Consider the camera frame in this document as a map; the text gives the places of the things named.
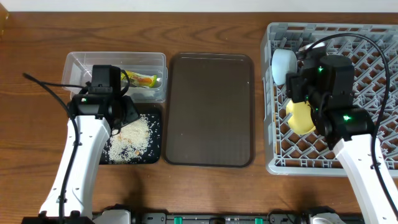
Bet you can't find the light blue bowl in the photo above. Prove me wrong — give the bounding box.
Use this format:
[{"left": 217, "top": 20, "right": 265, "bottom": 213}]
[{"left": 271, "top": 49, "right": 297, "bottom": 85}]

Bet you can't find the yellow round plate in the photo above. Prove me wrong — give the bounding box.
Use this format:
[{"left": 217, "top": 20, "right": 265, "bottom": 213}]
[{"left": 285, "top": 100, "right": 315, "bottom": 135}]

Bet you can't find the pile of rice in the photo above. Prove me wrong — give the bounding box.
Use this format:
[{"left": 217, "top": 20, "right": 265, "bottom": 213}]
[{"left": 104, "top": 113, "right": 161, "bottom": 164}]

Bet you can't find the green snack wrapper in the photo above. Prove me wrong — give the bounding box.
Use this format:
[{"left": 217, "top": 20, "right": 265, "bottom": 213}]
[{"left": 121, "top": 70, "right": 157, "bottom": 88}]

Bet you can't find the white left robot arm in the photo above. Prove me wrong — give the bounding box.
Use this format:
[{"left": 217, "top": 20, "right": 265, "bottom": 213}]
[{"left": 22, "top": 93, "right": 139, "bottom": 223}]

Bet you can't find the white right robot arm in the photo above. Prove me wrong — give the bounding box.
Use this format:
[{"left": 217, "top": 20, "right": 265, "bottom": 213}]
[{"left": 285, "top": 55, "right": 397, "bottom": 223}]

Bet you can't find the grey plastic dishwasher rack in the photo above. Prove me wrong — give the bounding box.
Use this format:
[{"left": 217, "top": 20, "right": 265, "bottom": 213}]
[{"left": 260, "top": 22, "right": 397, "bottom": 178}]

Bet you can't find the clear plastic bin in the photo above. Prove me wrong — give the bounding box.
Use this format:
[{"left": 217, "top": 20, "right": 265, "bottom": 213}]
[{"left": 62, "top": 52, "right": 168, "bottom": 103}]

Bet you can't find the black rectangular tray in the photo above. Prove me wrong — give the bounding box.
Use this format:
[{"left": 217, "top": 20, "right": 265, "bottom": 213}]
[{"left": 98, "top": 106, "right": 162, "bottom": 165}]

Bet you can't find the dark brown serving tray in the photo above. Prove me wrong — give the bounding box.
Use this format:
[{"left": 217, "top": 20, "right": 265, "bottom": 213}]
[{"left": 164, "top": 53, "right": 255, "bottom": 168}]

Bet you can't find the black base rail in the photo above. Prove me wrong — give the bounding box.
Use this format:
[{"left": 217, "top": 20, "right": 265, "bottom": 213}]
[{"left": 93, "top": 203, "right": 364, "bottom": 224}]

